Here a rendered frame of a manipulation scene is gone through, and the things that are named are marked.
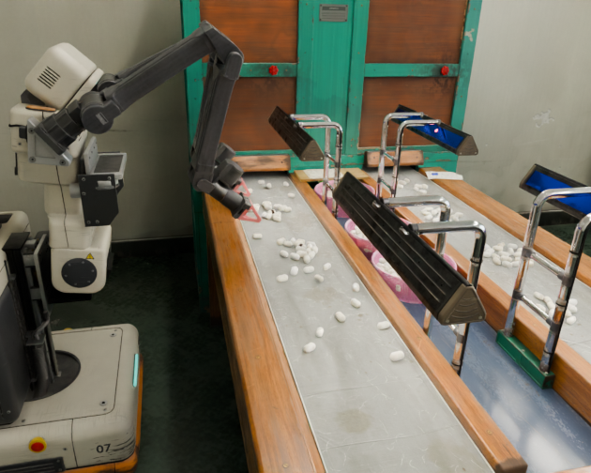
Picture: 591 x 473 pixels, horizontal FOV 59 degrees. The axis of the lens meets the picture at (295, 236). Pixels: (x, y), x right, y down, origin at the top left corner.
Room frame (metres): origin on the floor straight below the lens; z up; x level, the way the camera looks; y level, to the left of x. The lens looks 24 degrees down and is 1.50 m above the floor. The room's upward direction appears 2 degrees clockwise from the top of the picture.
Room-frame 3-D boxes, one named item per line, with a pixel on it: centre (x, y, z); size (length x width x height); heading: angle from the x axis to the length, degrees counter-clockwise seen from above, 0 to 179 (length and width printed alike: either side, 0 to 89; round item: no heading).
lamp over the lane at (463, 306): (1.02, -0.20, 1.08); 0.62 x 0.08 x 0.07; 13
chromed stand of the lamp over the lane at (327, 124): (1.98, -0.06, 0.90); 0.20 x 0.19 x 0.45; 13
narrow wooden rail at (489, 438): (1.57, -0.19, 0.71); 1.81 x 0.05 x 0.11; 13
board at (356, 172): (2.40, -0.16, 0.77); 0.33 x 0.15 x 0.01; 103
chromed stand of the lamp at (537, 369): (1.12, -0.67, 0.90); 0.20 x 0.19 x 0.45; 13
